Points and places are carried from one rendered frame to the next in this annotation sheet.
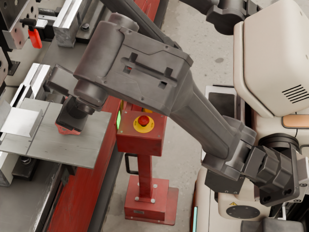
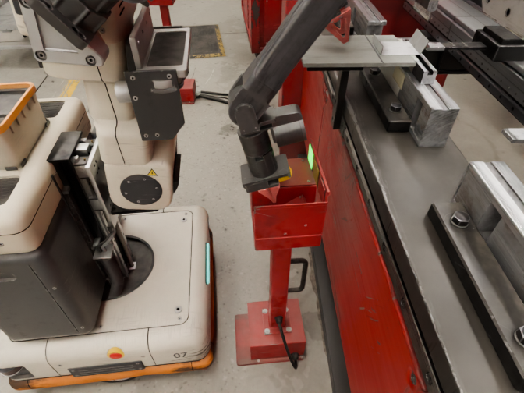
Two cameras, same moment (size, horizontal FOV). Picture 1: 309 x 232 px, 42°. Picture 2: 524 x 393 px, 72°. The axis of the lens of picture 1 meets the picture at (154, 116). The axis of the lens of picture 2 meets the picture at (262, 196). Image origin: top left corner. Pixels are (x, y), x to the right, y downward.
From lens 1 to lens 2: 1.57 m
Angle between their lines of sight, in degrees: 82
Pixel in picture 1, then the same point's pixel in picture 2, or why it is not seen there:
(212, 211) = (186, 274)
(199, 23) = not seen: outside the picture
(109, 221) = (312, 303)
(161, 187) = (258, 332)
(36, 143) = (362, 40)
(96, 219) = (326, 293)
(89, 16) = (480, 253)
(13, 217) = not seen: hidden behind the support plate
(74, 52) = (440, 195)
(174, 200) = (239, 345)
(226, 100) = (158, 61)
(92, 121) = (320, 56)
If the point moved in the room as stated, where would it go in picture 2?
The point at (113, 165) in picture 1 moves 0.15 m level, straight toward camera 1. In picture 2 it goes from (338, 369) to (315, 331)
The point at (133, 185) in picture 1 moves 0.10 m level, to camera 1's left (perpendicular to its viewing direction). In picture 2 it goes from (295, 327) to (322, 320)
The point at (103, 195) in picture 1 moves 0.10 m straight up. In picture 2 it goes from (331, 322) to (334, 308)
